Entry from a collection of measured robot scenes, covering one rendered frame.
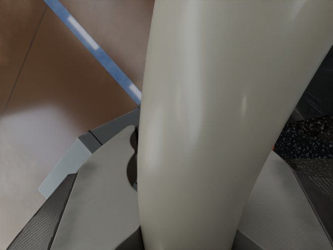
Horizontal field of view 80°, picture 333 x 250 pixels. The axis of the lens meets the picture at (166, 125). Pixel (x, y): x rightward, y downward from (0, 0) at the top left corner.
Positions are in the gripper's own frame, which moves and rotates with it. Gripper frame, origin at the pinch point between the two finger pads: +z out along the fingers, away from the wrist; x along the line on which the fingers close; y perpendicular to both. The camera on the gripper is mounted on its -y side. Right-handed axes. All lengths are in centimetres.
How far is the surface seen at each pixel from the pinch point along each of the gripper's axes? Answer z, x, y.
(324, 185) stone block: 33, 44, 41
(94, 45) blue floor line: 149, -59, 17
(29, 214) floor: 156, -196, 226
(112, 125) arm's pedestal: 60, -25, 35
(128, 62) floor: 137, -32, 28
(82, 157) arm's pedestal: 43, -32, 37
